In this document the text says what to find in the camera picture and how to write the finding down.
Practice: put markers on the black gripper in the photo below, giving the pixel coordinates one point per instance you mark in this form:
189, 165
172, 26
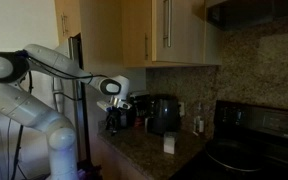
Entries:
113, 117

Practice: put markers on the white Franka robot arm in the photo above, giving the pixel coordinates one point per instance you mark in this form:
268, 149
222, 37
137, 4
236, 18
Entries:
27, 106

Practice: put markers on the tall dark glass bottle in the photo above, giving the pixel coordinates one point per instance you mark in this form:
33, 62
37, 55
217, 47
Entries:
124, 118

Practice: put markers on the small red container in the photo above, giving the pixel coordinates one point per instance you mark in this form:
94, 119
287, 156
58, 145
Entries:
138, 122

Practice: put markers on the stainless steel fridge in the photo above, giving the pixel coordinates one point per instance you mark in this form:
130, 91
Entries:
84, 133

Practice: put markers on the wooden lower cabinet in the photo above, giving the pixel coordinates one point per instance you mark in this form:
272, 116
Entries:
117, 163

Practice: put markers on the black coffee machine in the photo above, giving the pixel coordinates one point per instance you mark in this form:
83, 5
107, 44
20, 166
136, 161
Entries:
140, 105

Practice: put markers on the black air fryer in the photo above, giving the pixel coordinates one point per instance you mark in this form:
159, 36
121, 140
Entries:
165, 115

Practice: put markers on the small white box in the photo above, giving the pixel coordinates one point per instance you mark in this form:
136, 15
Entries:
170, 143

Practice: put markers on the clear spray bottle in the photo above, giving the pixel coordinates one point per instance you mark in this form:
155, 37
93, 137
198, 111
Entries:
199, 125

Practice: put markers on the wooden cabinet above fridge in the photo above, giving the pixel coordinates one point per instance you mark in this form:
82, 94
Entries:
72, 16

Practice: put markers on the wooden upper cabinet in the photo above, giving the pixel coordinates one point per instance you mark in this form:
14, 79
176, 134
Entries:
184, 33

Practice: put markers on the black frying pan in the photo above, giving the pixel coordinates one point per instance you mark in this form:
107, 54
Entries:
234, 156

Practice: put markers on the black electric stove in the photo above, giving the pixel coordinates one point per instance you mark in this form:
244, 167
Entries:
267, 133

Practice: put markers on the black range hood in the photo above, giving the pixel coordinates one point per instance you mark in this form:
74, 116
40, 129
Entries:
250, 13

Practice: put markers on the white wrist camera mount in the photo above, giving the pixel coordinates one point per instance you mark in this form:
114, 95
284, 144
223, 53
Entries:
114, 103

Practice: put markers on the white wall outlet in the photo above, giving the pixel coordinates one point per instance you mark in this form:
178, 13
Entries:
181, 108

